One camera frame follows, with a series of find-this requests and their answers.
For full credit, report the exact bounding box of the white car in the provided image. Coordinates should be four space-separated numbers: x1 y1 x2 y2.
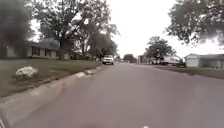
101 54 115 66

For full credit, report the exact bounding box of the small distant tree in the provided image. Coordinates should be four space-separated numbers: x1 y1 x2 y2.
122 53 137 64

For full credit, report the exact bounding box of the distant building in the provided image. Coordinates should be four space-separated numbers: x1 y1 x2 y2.
136 54 148 65

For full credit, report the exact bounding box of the grey asphalt road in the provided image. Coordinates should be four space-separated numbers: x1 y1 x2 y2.
9 62 224 128

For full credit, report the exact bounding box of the round-crowned tree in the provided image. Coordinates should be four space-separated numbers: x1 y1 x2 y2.
143 35 178 63

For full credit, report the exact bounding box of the white van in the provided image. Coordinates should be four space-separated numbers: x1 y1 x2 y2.
158 55 183 67

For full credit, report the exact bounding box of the tall spreading tree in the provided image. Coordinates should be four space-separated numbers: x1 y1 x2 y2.
31 0 121 61

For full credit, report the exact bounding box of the low house with dark roof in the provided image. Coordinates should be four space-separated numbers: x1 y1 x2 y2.
0 37 63 61

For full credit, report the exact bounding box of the pale concrete kerb strip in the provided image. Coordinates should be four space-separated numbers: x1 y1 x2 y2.
0 64 105 128

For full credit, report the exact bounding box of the pale rock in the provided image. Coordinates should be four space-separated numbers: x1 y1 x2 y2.
14 65 39 79

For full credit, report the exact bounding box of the low house with white garage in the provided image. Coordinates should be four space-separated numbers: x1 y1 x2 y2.
183 52 224 70

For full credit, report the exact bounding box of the big overhanging tree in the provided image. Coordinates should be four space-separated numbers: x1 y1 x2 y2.
165 0 224 48

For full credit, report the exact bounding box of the large dark tree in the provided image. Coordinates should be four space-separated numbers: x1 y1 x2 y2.
0 0 35 60

